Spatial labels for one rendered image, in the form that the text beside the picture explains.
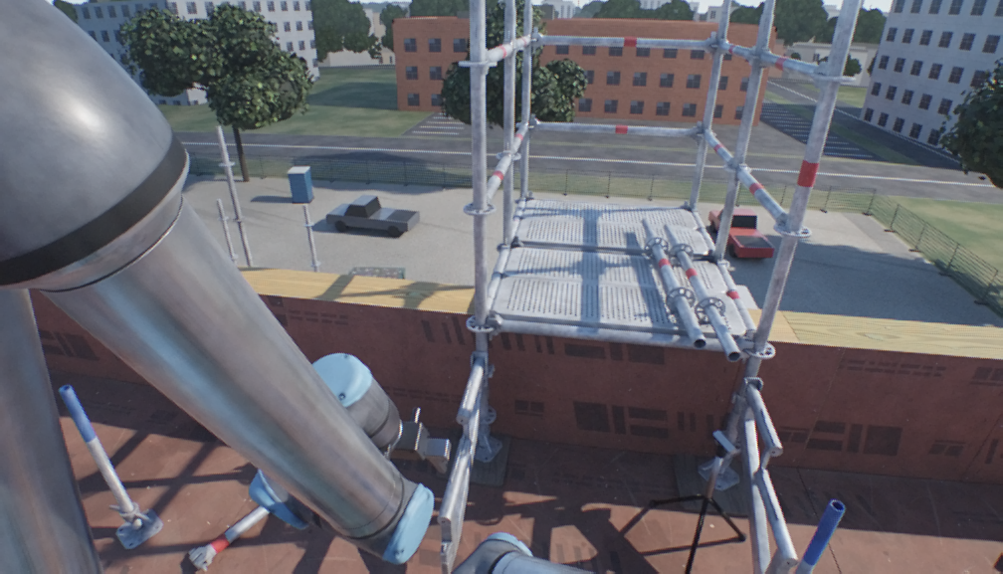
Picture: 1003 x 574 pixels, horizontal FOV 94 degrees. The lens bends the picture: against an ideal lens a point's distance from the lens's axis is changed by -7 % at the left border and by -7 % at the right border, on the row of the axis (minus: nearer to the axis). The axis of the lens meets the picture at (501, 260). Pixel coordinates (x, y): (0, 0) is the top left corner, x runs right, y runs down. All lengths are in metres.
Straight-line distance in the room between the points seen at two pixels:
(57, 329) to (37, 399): 3.23
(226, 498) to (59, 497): 2.16
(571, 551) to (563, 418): 0.59
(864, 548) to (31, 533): 2.58
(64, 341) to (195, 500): 1.44
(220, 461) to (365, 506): 2.27
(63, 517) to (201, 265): 0.25
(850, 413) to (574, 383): 1.21
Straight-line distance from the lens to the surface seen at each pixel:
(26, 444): 0.46
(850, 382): 2.55
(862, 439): 2.80
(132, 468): 2.99
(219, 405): 0.38
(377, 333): 2.39
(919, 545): 2.81
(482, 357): 2.12
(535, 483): 2.43
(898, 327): 2.71
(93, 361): 3.65
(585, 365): 2.27
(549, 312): 2.09
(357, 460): 0.51
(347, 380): 0.72
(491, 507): 2.35
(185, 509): 2.68
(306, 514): 0.70
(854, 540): 2.67
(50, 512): 0.49
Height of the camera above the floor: 1.89
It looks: 27 degrees down
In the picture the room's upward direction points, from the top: straight up
